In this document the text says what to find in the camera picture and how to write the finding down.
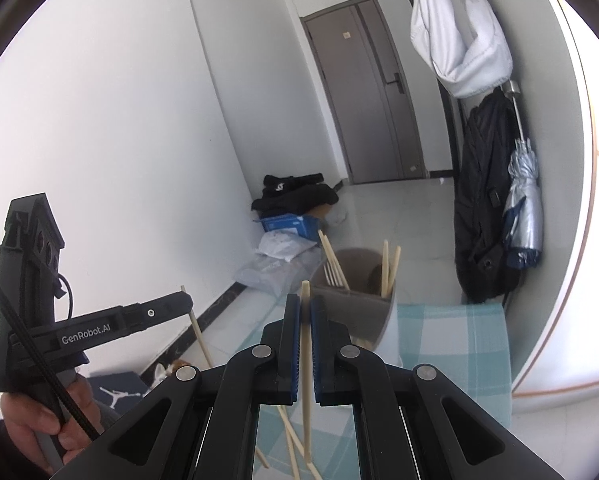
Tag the white grey utensil holder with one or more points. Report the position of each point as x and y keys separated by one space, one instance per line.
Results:
x=349 y=315

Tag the person's left hand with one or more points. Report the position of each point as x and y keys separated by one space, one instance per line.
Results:
x=29 y=417

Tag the silver blue folding umbrella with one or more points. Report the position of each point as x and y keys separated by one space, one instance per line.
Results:
x=522 y=200

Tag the white jacket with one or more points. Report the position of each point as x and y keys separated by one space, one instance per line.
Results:
x=454 y=50

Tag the grey door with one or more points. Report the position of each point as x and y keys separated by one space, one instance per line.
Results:
x=364 y=100

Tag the pale bamboo chopstick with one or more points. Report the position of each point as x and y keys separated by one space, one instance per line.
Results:
x=385 y=265
x=328 y=249
x=307 y=320
x=200 y=335
x=395 y=260

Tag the brown cardboard box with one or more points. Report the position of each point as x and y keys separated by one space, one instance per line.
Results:
x=323 y=210

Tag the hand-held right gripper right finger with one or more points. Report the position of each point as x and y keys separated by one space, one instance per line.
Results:
x=317 y=345

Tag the metal fork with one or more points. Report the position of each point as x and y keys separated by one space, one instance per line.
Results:
x=335 y=275

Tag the pile of black clothes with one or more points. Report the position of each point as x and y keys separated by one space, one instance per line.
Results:
x=289 y=197

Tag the white plastic bags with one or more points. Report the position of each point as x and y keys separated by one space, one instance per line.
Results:
x=279 y=250

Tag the pile of bamboo chopsticks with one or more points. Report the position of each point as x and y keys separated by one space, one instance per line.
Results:
x=287 y=435

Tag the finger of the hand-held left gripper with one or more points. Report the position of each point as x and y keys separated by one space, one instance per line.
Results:
x=154 y=312

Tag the dark blue shoe box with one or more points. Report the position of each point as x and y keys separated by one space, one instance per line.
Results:
x=114 y=395

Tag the black backpack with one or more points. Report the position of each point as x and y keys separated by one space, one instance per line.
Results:
x=479 y=200

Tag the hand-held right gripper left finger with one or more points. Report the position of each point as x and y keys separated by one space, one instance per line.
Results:
x=294 y=340

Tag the blue cardboard box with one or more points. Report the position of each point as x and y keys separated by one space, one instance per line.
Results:
x=294 y=224

